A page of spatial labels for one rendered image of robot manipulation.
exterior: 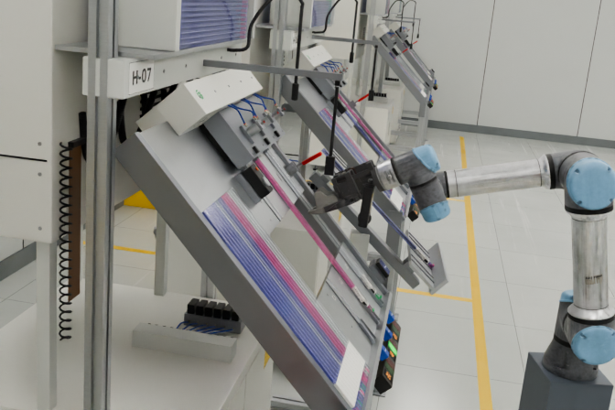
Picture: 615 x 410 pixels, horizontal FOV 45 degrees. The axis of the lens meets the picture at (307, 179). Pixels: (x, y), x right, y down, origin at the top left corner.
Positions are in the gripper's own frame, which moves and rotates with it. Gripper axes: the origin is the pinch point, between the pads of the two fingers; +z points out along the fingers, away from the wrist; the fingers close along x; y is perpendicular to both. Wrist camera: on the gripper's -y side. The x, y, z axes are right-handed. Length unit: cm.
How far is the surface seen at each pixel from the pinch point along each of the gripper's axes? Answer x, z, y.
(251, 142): 23.1, 0.4, 25.4
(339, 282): 15.7, -2.7, -15.7
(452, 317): -168, 4, -108
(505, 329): -162, -18, -121
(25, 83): 60, 24, 55
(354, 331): 28.0, -4.7, -24.5
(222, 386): 37, 27, -23
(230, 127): 27.9, 2.0, 30.6
